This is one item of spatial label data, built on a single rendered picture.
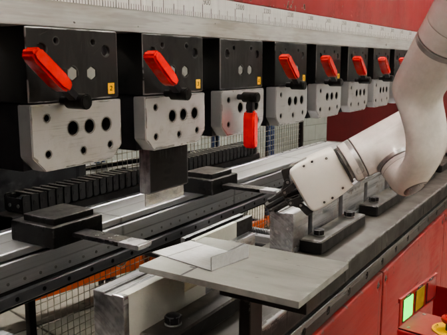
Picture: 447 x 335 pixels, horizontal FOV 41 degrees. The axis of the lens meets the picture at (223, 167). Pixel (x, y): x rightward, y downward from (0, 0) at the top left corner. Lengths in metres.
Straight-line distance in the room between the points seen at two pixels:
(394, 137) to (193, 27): 0.45
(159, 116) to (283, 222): 0.57
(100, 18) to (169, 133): 0.21
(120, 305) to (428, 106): 0.60
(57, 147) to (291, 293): 0.35
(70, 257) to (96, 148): 0.43
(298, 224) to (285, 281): 0.53
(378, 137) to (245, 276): 0.44
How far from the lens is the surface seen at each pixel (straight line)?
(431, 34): 1.00
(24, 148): 0.72
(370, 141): 1.17
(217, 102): 1.01
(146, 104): 0.85
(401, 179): 1.14
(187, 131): 0.93
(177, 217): 1.42
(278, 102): 1.19
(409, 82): 1.06
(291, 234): 1.36
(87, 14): 0.77
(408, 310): 1.31
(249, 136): 1.04
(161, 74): 0.83
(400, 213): 1.80
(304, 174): 1.18
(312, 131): 8.58
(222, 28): 1.02
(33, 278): 1.12
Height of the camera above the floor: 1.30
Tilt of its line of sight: 10 degrees down
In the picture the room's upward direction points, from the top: straight up
